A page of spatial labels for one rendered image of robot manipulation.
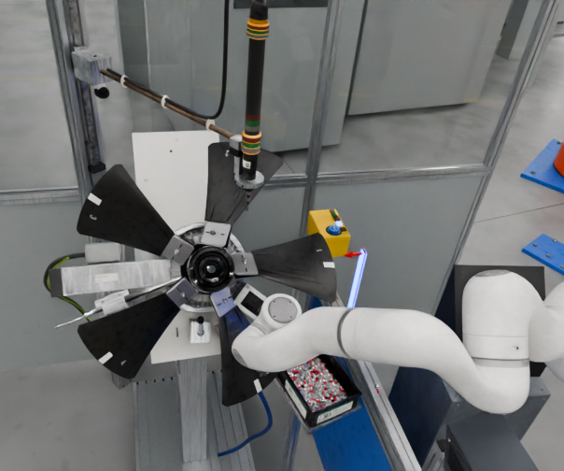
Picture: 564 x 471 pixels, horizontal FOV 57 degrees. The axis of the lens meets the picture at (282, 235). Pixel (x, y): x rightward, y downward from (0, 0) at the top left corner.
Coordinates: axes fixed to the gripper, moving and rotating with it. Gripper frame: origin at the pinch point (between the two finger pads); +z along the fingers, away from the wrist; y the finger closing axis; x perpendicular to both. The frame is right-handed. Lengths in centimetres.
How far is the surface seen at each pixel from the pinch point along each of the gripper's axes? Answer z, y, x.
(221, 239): -13.7, 6.9, -30.8
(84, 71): -27, 39, -82
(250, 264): -8.0, -0.6, -25.8
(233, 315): -0.2, 5.0, -15.3
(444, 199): 46, -109, -84
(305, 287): -7.4, -14.3, -17.6
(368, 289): 97, -81, -68
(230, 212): -17.7, 4.1, -36.5
